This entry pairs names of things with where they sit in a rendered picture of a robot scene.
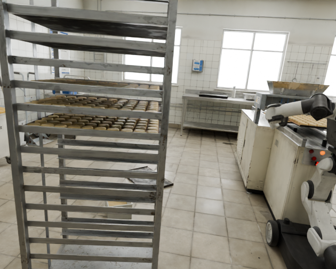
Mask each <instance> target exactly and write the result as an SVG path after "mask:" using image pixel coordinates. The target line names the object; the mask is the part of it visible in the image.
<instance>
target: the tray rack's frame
mask: <svg viewBox="0 0 336 269"><path fill-rule="evenodd" d="M53 57H54V59H61V50H59V49H53ZM0 66H1V76H2V85H3V95H4V105H5V115H6V125H7V135H8V141H9V151H10V161H11V171H12V180H13V190H14V200H15V210H16V216H17V226H18V236H19V246H20V256H21V266H22V269H32V267H31V256H30V244H29V233H28V222H27V210H26V199H25V187H24V180H23V169H22V158H21V147H20V135H19V124H18V112H17V101H16V95H15V83H14V71H13V60H12V49H11V38H10V26H9V15H8V8H7V0H0ZM54 77H62V71H61V67H54ZM56 254H66V255H95V256H124V257H152V254H153V248H145V247H118V246H91V245H76V244H61V246H60V248H59V250H58V251H57V253H56ZM47 269H151V263H133V262H103V261H87V260H58V259H53V260H52V261H51V260H50V259H48V268H47Z"/></svg>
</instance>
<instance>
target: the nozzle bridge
mask: <svg viewBox="0 0 336 269"><path fill-rule="evenodd" d="M282 98H283V100H282ZM288 98H289V101H288ZM294 99H295V102H296V101H301V100H307V99H310V97H299V96H287V95H280V94H271V93H267V92H256V95H255V102H254V105H255V112H254V119H253V122H254V123H256V124H259V118H260V112H261V109H268V108H267V107H268V106H269V105H272V104H278V103H279V101H282V103H281V104H282V105H283V104H285V102H287V101H288V103H291V102H294Z"/></svg>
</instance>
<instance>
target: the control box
mask: <svg viewBox="0 0 336 269"><path fill-rule="evenodd" d="M311 149H312V150H313V151H314V152H313V153H312V154H310V153H309V151H310V150H311ZM321 151H324V152H325V154H324V155H321ZM330 156H332V152H330V151H329V150H328V149H324V148H315V147H305V148H304V152H303V157H302V161H301V163H302V164H306V165H314V166H316V162H318V163H319V162H320V161H321V160H323V159H325V158H328V157H330ZM312 157H316V160H315V161H313V160H312Z"/></svg>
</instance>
